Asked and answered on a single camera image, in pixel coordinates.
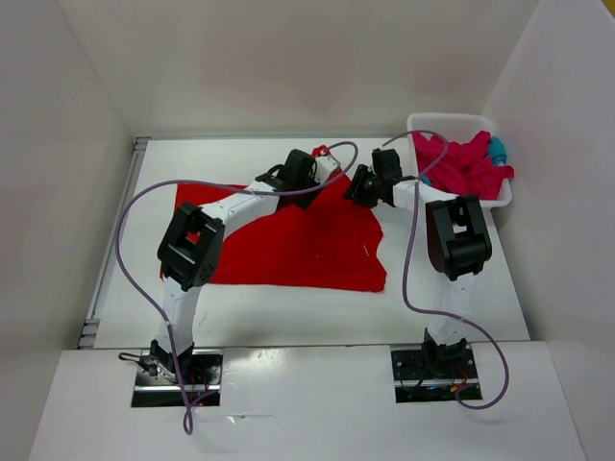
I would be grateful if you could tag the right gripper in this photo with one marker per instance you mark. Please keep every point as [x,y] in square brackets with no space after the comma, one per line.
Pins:
[355,189]

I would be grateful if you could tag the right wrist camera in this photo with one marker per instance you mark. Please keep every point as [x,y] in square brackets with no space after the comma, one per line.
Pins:
[386,165]

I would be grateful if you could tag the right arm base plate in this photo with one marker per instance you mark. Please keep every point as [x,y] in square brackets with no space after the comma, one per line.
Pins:
[415,383]

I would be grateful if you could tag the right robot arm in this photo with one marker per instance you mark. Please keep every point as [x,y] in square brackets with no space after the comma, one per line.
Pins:
[458,245]

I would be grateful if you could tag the pink t-shirt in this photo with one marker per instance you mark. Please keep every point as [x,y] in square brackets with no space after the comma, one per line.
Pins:
[465,169]

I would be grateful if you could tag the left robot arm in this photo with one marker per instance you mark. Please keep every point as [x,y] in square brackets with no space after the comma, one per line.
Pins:
[191,249]

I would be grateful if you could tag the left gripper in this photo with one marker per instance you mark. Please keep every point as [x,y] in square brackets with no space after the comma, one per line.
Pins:
[315,184]

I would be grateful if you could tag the teal t-shirt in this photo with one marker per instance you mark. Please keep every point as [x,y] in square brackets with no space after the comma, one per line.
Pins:
[496,151]

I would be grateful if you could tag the red t-shirt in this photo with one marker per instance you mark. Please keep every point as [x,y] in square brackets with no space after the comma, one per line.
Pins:
[332,244]

